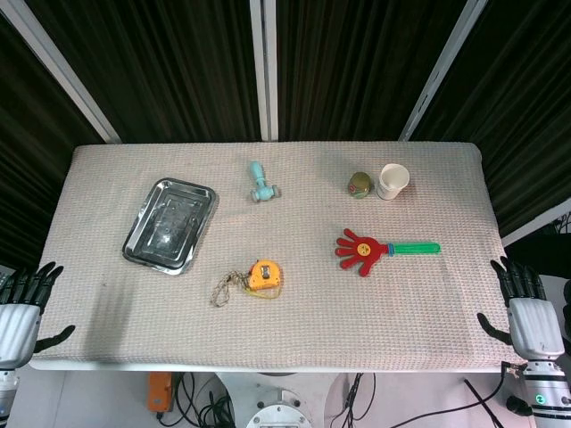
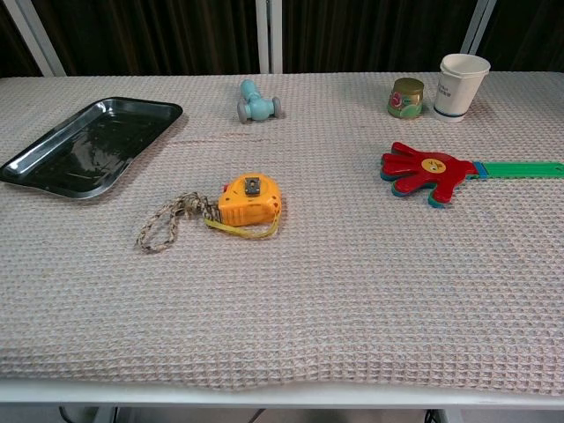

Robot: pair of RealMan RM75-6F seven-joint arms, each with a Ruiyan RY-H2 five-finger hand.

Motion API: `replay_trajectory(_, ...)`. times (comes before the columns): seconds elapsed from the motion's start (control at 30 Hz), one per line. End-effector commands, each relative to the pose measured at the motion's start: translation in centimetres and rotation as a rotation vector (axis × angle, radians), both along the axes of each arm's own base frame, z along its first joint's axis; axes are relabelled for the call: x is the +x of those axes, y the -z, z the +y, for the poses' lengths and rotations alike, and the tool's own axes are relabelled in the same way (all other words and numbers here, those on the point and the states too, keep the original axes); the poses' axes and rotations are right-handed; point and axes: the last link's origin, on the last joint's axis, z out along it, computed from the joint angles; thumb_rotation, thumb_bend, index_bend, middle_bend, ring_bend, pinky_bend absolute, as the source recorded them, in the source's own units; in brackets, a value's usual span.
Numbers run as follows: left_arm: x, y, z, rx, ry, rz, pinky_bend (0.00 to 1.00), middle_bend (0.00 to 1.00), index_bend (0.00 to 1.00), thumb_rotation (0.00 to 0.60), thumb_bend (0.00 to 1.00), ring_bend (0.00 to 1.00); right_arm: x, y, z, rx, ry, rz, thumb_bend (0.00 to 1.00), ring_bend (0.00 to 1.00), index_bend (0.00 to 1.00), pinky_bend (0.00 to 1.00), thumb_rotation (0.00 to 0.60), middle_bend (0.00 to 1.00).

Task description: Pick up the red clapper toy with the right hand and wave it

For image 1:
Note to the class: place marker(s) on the left black-and-white robot hand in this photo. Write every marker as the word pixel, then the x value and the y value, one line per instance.
pixel 18 330

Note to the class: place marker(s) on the right black-and-white robot hand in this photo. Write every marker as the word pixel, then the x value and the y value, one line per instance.
pixel 535 325

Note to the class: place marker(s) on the red hand clapper toy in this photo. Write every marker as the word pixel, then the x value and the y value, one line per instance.
pixel 363 252

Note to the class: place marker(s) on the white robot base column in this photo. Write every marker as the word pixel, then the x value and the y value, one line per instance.
pixel 276 401

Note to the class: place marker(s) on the beige waffle-weave table cloth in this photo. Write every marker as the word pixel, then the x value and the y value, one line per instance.
pixel 312 321

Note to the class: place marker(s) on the orange control pendant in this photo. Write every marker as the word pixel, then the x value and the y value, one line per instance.
pixel 160 392

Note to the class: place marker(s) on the black pleated curtain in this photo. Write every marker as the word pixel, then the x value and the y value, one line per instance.
pixel 348 67
pixel 522 111
pixel 156 67
pixel 31 147

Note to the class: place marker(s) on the rectangular stainless steel tray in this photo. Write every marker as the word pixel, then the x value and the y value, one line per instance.
pixel 171 225

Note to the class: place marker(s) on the white paper cup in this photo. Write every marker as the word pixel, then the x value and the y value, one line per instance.
pixel 392 180

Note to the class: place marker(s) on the small green can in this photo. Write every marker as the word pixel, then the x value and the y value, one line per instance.
pixel 359 185

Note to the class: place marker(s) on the teal toy roller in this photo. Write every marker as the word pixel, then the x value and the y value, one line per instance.
pixel 262 189

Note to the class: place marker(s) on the white frame post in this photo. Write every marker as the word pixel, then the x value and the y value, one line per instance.
pixel 264 67
pixel 62 71
pixel 439 71

